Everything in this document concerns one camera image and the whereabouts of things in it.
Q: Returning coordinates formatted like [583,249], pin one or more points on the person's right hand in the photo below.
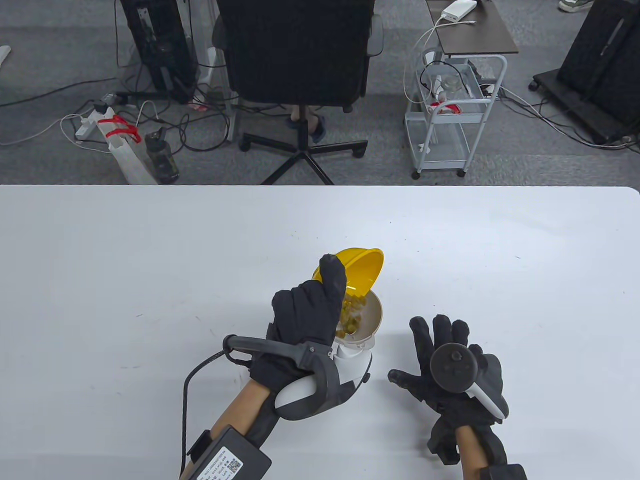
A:
[425,395]

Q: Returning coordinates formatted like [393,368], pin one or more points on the person's left hand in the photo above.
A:
[305,315]

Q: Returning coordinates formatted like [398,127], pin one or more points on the pile of raisins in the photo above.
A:
[352,312]

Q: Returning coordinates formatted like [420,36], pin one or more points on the grey funnel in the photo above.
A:
[375,315]

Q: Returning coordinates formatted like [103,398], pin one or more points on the yellow bowl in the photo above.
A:
[360,270]

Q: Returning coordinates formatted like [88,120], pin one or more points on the person's right forearm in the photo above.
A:
[470,452]

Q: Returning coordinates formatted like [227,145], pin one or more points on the black right forearm sensor box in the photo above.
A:
[505,473]

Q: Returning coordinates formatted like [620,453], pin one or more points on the black left forearm sensor box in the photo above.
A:
[230,457]

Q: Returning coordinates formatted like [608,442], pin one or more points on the person's left forearm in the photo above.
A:
[235,410]

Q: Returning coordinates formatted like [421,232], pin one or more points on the grey white right hand controller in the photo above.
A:
[452,367]

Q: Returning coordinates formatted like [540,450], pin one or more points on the grey white hand controller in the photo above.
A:
[310,400]
[452,367]

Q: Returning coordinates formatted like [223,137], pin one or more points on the grey white left hand controller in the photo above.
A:
[310,400]

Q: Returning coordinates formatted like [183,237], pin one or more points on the dark water bottle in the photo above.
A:
[162,160]

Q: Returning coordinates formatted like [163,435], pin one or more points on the white rolling cart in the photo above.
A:
[445,118]

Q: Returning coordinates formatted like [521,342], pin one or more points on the red white item in cart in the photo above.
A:
[445,107]

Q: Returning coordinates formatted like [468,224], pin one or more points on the black office chair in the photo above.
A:
[295,50]

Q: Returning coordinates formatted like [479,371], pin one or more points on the white power strip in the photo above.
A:
[86,125]

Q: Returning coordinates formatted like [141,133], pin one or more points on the black computer tower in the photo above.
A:
[155,45]

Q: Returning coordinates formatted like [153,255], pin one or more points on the brown side table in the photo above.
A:
[480,35]

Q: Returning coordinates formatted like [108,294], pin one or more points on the white power bank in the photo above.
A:
[457,11]

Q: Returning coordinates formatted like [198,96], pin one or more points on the black rolling stand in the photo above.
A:
[600,50]

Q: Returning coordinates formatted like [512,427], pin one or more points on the white object on floor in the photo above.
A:
[4,52]

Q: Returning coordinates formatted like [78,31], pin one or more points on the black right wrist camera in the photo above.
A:
[442,447]

